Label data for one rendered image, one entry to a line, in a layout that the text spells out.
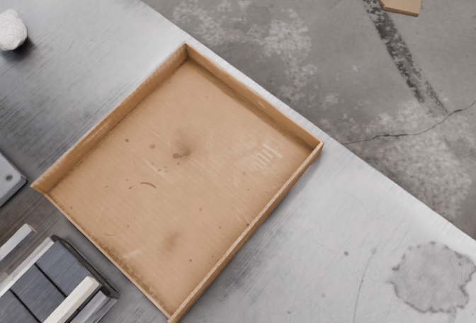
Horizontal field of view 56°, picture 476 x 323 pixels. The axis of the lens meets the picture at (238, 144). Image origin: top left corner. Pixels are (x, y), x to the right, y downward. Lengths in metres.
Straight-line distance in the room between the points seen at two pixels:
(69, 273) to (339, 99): 1.25
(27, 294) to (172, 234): 0.18
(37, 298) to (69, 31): 0.43
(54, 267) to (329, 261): 0.34
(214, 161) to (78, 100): 0.24
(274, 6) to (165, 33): 1.14
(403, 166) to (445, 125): 0.22
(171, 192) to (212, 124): 0.12
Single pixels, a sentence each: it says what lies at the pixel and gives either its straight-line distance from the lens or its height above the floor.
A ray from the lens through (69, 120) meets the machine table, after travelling 0.72.
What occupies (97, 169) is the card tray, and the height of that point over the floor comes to 0.83.
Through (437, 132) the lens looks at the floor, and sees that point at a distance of 1.68.
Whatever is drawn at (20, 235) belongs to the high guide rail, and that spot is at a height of 0.96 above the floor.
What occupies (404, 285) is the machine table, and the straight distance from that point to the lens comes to 0.63.
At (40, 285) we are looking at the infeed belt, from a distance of 0.61.
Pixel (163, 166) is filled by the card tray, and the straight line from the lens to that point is 0.65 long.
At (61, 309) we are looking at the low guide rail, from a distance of 0.56.
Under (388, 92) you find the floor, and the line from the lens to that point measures 1.70.
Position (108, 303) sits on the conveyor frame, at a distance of 0.60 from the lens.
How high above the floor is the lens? 1.43
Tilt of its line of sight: 67 degrees down
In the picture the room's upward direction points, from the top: 6 degrees counter-clockwise
